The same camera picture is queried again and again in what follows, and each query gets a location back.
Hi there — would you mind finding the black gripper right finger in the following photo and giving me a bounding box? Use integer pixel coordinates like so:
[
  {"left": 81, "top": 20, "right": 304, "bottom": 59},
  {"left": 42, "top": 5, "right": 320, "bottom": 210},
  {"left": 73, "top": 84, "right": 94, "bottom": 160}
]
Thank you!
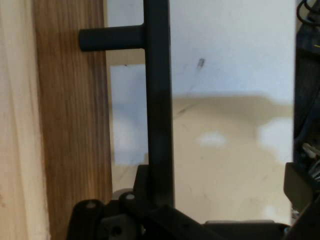
[{"left": 283, "top": 161, "right": 320, "bottom": 240}]

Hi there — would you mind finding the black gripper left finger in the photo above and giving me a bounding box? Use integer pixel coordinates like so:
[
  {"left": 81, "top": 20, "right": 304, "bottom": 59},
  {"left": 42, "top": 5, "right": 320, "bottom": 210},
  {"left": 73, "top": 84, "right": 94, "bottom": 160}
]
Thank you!
[{"left": 66, "top": 164, "right": 216, "bottom": 240}]

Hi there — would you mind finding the wooden drawer with black handle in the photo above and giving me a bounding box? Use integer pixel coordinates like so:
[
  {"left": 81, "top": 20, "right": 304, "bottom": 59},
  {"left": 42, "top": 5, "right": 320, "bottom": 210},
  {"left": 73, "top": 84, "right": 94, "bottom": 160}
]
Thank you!
[{"left": 0, "top": 0, "right": 175, "bottom": 240}]

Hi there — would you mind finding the dark cabled equipment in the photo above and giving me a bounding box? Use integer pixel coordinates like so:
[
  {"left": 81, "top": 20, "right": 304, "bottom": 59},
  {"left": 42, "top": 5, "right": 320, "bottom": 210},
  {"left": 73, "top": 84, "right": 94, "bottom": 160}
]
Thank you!
[{"left": 292, "top": 0, "right": 320, "bottom": 181}]

